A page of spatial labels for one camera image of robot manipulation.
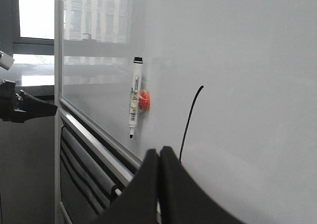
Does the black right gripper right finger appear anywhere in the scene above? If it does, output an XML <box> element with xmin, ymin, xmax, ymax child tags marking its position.
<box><xmin>158</xmin><ymin>146</ymin><xmax>242</xmax><ymax>224</ymax></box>

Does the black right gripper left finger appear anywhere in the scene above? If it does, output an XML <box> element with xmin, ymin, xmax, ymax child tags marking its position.
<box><xmin>93</xmin><ymin>149</ymin><xmax>159</xmax><ymax>224</ymax></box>

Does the red round magnet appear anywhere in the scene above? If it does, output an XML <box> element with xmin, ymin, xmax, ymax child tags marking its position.
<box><xmin>139</xmin><ymin>90</ymin><xmax>151</xmax><ymax>112</ymax></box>

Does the white whiteboard marker pen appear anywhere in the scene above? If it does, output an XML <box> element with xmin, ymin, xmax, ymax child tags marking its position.
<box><xmin>128</xmin><ymin>57</ymin><xmax>143</xmax><ymax>139</ymax></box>

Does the large white whiteboard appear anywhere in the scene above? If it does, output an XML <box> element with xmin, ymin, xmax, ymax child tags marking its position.
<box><xmin>60</xmin><ymin>0</ymin><xmax>317</xmax><ymax>224</ymax></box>

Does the white round crossbar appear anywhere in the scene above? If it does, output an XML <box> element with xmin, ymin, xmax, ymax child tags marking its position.
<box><xmin>115</xmin><ymin>188</ymin><xmax>122</xmax><ymax>196</ymax></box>

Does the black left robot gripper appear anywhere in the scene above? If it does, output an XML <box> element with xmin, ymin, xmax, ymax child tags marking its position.
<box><xmin>0</xmin><ymin>80</ymin><xmax>57</xmax><ymax>123</ymax></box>

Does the aluminium whiteboard tray rail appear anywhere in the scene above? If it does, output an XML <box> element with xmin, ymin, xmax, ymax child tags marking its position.
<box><xmin>59</xmin><ymin>98</ymin><xmax>141</xmax><ymax>186</ymax></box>

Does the grey window frame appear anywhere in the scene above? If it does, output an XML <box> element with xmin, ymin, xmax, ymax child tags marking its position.
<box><xmin>0</xmin><ymin>0</ymin><xmax>55</xmax><ymax>97</ymax></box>

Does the white metal stand frame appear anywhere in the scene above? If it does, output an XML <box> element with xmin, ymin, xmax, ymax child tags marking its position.
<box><xmin>54</xmin><ymin>0</ymin><xmax>72</xmax><ymax>224</ymax></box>

